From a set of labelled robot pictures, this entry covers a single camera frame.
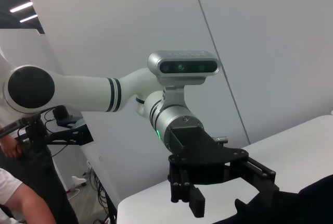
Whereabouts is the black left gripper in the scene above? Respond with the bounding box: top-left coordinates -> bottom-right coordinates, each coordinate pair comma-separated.
168,125 -> 281,219

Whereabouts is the black shirt with FREE print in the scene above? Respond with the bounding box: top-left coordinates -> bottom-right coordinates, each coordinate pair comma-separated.
213,173 -> 333,224

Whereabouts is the person in white t-shirt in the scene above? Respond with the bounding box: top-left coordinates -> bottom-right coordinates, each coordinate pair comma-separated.
0,168 -> 24,206

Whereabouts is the bystander bare hand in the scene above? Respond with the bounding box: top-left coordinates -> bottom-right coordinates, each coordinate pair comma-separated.
0,135 -> 22,159

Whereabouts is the white object on floor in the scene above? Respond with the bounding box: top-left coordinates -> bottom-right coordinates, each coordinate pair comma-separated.
71,175 -> 88,187

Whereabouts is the black equipment stand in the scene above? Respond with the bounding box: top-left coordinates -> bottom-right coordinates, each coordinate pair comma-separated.
15,105 -> 94,147

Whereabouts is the ceiling light strip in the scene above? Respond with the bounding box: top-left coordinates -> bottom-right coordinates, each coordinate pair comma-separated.
9,2 -> 34,14
19,14 -> 39,23

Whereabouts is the bundle of black floor cables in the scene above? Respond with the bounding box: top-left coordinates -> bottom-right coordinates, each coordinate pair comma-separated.
82,165 -> 118,224

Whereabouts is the silver depth camera on wrist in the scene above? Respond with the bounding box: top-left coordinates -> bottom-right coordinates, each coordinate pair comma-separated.
147,51 -> 221,107

